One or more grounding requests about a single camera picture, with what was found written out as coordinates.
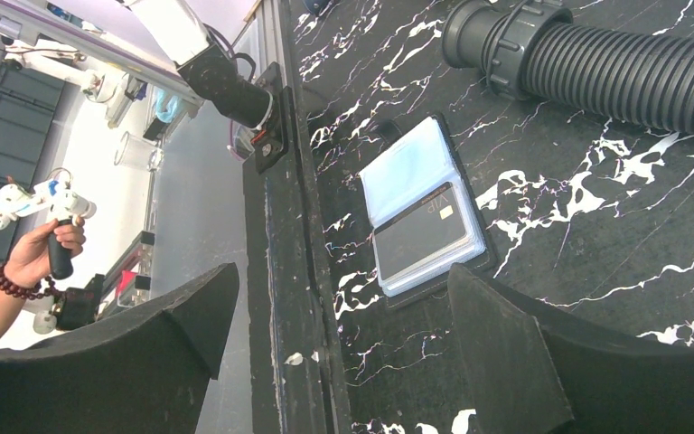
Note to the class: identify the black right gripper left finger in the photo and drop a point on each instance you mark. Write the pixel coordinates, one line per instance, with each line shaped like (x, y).
(144, 370)

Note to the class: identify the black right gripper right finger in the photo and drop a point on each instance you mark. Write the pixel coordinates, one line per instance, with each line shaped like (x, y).
(533, 368)

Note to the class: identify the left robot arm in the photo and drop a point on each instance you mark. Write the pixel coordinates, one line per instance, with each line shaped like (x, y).
(204, 65)

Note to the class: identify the operator hand with bracelet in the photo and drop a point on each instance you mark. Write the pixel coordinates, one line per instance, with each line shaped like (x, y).
(29, 261)

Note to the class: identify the grey storage crate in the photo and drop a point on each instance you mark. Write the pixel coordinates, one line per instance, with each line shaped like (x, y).
(29, 101)

